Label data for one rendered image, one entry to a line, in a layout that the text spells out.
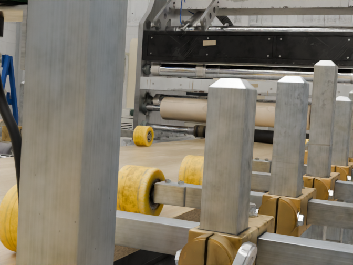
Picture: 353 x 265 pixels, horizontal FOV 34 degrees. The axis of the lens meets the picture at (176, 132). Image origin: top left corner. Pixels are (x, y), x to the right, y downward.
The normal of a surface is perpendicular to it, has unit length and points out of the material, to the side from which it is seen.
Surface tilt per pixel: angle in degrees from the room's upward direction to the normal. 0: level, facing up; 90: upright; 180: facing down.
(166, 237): 90
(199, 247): 90
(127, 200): 98
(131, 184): 64
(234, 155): 90
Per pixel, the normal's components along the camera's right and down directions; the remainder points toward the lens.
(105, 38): 0.91, 0.07
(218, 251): -0.40, 0.03
